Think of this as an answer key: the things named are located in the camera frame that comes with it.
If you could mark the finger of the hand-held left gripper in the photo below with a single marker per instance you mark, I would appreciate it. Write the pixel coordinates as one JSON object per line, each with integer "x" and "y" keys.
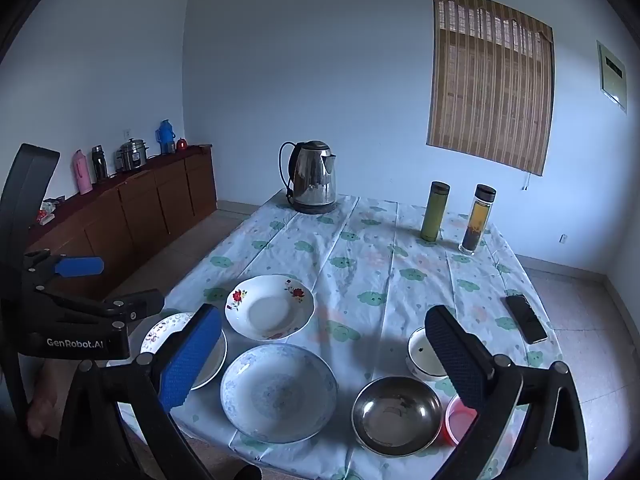
{"x": 140, "y": 302}
{"x": 77, "y": 266}

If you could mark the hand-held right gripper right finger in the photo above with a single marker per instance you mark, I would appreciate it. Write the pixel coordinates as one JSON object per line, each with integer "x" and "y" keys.
{"x": 457, "y": 360}

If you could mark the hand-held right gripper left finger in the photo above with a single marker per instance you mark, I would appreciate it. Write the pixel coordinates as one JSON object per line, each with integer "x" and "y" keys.
{"x": 190, "y": 360}

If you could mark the white enamel bowl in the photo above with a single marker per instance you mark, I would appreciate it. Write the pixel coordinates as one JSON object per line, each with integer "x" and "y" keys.
{"x": 422, "y": 355}

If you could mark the white plate with patterned rim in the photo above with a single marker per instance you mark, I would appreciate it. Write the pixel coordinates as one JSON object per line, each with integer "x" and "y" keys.
{"x": 165, "y": 327}

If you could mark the stainless steel bowl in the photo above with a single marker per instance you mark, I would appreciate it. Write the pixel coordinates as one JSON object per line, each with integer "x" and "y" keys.
{"x": 395, "y": 415}

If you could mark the blue pattern porcelain bowl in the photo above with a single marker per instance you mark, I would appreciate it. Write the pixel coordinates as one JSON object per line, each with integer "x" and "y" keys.
{"x": 277, "y": 392}

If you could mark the white red flower plate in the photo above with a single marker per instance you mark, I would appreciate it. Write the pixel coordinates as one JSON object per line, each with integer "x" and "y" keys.
{"x": 270, "y": 310}

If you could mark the person's left forearm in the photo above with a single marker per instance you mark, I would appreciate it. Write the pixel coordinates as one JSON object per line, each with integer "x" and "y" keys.
{"x": 42, "y": 400}

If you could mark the red white packet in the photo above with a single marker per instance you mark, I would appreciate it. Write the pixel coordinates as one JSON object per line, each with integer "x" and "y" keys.
{"x": 46, "y": 211}

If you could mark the black smartphone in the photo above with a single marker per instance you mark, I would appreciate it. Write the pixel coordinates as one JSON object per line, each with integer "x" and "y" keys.
{"x": 525, "y": 317}

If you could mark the brown wooden sideboard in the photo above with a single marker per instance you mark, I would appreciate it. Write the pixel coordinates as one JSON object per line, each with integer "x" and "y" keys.
{"x": 145, "y": 210}

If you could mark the pink thermos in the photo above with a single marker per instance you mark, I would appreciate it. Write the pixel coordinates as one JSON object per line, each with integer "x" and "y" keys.
{"x": 82, "y": 172}

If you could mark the black thermos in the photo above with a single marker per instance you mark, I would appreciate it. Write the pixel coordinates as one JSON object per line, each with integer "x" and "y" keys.
{"x": 99, "y": 164}

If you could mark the steel cooking pot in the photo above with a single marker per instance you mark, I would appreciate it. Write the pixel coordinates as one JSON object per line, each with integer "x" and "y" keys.
{"x": 132, "y": 156}

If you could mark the cloud print tablecloth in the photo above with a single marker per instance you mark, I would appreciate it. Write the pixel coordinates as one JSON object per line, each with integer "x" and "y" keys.
{"x": 350, "y": 280}

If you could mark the clear tea bottle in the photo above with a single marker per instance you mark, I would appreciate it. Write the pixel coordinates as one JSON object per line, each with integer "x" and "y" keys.
{"x": 475, "y": 225}

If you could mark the green bottle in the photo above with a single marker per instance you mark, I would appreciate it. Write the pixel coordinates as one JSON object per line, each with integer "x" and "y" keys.
{"x": 434, "y": 215}

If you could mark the blue thermos jug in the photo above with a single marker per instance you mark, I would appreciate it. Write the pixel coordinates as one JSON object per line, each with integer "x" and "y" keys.
{"x": 165, "y": 137}

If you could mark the small red ornament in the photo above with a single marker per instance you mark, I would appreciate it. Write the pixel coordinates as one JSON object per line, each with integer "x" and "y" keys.
{"x": 182, "y": 144}

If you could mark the steel electric kettle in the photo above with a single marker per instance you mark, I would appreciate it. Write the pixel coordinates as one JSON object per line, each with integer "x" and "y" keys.
{"x": 312, "y": 180}

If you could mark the bamboo window blind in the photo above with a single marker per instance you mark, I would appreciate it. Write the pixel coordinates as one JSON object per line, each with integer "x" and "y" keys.
{"x": 490, "y": 80}

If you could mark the wall electrical panel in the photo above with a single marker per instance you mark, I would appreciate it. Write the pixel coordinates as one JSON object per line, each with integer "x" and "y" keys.
{"x": 612, "y": 77}

